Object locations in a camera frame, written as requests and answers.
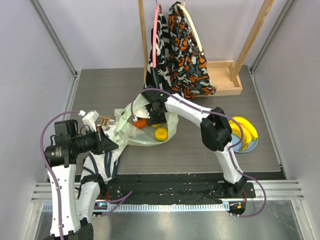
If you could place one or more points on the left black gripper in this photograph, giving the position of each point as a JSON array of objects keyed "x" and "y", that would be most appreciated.
[{"x": 103, "y": 143}]

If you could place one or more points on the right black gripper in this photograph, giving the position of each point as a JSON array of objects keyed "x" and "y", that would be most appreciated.
[{"x": 153, "y": 119}]

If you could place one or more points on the fake orange tangerine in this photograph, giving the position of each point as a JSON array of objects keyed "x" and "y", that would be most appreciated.
[{"x": 141, "y": 123}]

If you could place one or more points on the green avocado print plastic bag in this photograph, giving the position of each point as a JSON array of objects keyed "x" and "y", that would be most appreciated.
[{"x": 125, "y": 133}]

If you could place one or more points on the fake yellow banana bunch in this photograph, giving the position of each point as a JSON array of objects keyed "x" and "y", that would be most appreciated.
[{"x": 249, "y": 131}]

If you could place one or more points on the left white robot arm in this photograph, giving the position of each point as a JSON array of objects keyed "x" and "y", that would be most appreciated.
[{"x": 72, "y": 214}]

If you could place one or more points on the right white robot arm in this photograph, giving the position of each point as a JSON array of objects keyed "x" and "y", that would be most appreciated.
[{"x": 216, "y": 133}]

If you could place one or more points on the fake yellow round fruit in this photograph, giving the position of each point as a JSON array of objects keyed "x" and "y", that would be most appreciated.
[{"x": 161, "y": 134}]

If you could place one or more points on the white navy trimmed shirt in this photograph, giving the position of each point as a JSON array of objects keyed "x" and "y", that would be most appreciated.
[{"x": 106, "y": 164}]

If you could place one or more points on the black white patterned garment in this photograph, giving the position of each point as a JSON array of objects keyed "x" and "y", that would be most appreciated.
[{"x": 157, "y": 73}]

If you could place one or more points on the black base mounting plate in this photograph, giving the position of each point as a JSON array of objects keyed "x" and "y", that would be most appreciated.
[{"x": 174, "y": 189}]

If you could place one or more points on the orange black camouflage garment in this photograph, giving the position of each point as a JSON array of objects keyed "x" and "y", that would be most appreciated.
[{"x": 189, "y": 75}]

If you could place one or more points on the wooden clothes rack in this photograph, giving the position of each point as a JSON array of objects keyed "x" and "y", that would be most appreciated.
[{"x": 224, "y": 72}]

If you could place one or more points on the light blue plate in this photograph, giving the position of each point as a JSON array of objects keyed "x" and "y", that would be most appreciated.
[{"x": 238, "y": 148}]

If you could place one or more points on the pink clothes hanger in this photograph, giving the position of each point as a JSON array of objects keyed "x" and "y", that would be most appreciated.
[{"x": 157, "y": 23}]

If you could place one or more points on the cream wooden clothes hanger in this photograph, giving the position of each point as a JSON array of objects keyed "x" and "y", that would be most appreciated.
[{"x": 183, "y": 31}]

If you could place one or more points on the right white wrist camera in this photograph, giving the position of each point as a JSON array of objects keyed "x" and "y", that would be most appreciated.
[{"x": 140, "y": 113}]

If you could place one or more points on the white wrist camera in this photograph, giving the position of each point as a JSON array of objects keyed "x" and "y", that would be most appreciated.
[
  {"x": 140, "y": 113},
  {"x": 89, "y": 119}
]

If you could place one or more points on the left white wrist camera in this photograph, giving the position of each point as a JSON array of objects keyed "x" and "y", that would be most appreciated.
[{"x": 89, "y": 119}]

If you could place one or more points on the white slotted cable duct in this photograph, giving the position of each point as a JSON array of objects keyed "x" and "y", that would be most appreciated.
[{"x": 136, "y": 208}]

